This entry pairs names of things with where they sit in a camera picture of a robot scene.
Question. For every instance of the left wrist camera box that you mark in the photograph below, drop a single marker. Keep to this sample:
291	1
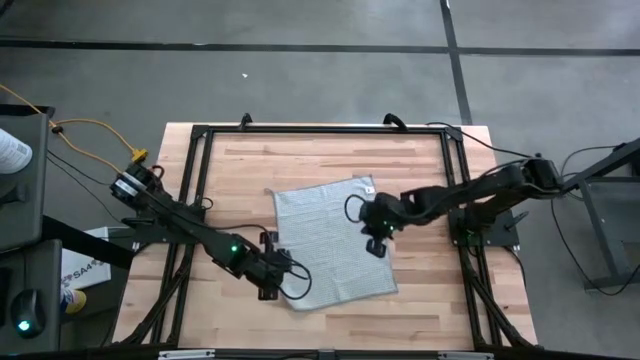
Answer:
283	257

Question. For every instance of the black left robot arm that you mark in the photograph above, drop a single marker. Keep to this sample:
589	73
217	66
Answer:
200	235

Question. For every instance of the dark grey bin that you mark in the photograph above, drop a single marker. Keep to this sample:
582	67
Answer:
30	200

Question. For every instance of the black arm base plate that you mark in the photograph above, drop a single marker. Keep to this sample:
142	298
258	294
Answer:
500	235
150	235

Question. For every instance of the black aluminium table frame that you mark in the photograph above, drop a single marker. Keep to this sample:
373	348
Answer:
325	130

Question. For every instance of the black flat bar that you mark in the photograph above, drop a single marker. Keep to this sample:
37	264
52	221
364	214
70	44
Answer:
85	242

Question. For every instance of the white printed box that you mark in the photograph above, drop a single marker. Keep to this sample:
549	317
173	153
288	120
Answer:
85	275

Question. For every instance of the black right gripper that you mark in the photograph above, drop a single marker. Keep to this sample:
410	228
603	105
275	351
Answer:
386	215

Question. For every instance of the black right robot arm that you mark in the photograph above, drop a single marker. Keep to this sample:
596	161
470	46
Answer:
475	192

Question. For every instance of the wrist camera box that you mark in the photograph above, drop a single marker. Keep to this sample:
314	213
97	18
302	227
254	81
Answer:
283	257
366	212

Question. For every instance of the grey microfiber waffle towel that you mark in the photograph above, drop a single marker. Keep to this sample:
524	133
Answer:
325	250

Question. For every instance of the black clamp lever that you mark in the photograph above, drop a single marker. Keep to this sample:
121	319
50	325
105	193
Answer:
520	218
131	220

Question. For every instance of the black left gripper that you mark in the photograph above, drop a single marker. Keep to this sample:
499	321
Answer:
262	267

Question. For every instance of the white labelled cylinder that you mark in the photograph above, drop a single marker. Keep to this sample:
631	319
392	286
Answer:
12	152

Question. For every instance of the grey metal stand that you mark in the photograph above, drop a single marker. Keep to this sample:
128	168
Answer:
595	171

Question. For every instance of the black computer mouse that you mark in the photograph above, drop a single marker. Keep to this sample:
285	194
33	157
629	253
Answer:
27	310

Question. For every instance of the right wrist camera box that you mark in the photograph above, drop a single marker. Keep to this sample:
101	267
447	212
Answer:
366	212

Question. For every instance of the yellow tipped striped object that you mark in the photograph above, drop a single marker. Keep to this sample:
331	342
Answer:
75	302

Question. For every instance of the dark grey desk surface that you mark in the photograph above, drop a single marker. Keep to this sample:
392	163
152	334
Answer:
45	280

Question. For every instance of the silver bracket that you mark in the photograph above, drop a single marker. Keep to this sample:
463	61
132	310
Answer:
187	355
465	356

